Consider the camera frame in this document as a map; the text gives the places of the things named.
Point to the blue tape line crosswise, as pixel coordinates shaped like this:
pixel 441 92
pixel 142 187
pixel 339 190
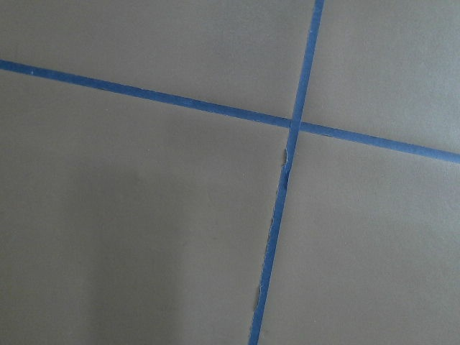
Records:
pixel 282 189

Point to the blue tape line lengthwise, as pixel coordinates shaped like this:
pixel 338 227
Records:
pixel 214 108

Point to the brown paper table cover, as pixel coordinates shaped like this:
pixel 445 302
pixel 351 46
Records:
pixel 129 221

